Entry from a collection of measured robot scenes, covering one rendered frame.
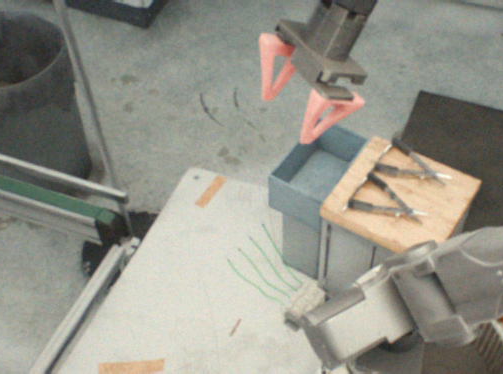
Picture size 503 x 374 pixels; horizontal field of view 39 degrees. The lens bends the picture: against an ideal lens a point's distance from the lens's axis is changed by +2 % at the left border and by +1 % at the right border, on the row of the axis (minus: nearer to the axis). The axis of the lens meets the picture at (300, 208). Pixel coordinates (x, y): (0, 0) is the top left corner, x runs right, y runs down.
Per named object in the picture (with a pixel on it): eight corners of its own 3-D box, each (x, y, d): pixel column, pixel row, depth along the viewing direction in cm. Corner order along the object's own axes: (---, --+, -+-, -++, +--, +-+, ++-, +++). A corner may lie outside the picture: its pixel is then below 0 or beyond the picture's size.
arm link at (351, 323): (491, 330, 57) (441, 236, 58) (374, 401, 54) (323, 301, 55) (430, 329, 69) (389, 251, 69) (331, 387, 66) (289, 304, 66)
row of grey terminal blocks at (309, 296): (299, 335, 130) (299, 323, 126) (279, 321, 131) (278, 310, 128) (329, 297, 135) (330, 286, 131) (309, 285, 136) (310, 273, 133)
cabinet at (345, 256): (315, 297, 135) (321, 216, 114) (360, 231, 144) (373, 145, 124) (406, 346, 129) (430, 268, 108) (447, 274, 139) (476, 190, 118)
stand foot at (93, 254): (61, 276, 228) (60, 273, 227) (115, 199, 248) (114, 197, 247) (156, 307, 221) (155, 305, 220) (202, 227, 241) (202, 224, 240)
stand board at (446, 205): (319, 215, 114) (320, 206, 112) (372, 144, 124) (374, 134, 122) (431, 270, 108) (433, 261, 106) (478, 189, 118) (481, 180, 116)
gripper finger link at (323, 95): (293, 155, 75) (332, 83, 71) (259, 115, 79) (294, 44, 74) (335, 155, 80) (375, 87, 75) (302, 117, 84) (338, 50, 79)
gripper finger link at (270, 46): (266, 124, 78) (302, 52, 73) (234, 87, 82) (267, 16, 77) (309, 125, 83) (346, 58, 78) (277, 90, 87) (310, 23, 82)
